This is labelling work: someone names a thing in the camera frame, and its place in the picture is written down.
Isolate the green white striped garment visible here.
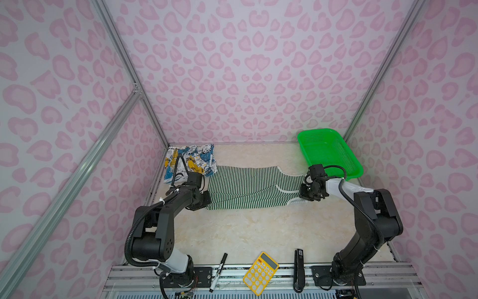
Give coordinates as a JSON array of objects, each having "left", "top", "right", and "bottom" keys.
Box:
[{"left": 207, "top": 166, "right": 305, "bottom": 211}]

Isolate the colourful printed white shirt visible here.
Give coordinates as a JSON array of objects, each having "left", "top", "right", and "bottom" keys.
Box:
[{"left": 164, "top": 144, "right": 217, "bottom": 184}]

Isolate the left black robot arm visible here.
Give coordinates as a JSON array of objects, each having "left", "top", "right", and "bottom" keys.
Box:
[{"left": 124, "top": 154, "right": 211, "bottom": 287}]

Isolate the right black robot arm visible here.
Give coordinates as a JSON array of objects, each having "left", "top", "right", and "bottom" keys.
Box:
[{"left": 299, "top": 164, "right": 403, "bottom": 287}]

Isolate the green plastic basket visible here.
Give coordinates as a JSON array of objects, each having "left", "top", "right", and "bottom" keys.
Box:
[{"left": 298, "top": 128, "right": 363, "bottom": 181}]

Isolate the black marker pen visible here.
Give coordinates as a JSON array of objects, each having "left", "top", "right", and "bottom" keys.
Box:
[{"left": 209, "top": 253, "right": 228, "bottom": 293}]

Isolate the black stapler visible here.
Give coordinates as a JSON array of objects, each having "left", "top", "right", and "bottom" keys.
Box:
[{"left": 293, "top": 249, "right": 306, "bottom": 294}]

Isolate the yellow calculator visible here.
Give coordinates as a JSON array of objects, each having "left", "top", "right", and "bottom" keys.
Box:
[{"left": 243, "top": 252, "right": 280, "bottom": 296}]

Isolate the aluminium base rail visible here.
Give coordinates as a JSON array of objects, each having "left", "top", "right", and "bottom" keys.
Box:
[{"left": 100, "top": 262, "right": 428, "bottom": 299}]

